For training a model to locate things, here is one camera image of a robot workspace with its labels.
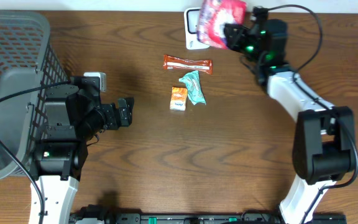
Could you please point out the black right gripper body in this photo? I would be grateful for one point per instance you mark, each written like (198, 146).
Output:
(245, 42)

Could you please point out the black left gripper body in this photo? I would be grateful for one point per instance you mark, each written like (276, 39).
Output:
(115, 113)

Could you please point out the purple red tissue pack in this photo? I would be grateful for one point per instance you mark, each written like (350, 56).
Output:
(214, 15)

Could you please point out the orange tissue packet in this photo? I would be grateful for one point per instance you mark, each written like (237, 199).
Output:
(178, 98)

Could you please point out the brown snack bar wrapper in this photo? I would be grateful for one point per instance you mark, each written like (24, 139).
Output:
(171, 63)

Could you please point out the teal snack wrapper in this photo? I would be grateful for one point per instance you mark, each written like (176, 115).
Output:
(192, 83)

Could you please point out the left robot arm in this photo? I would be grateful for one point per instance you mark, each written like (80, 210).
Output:
(57, 159)

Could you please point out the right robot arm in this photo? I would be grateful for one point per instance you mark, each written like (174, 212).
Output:
(324, 154)

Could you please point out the white barcode scanner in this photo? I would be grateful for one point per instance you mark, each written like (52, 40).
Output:
(191, 16)

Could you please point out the grey plastic mesh basket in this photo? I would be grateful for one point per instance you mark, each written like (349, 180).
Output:
(27, 60)

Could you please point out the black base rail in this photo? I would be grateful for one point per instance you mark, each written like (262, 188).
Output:
(135, 218)

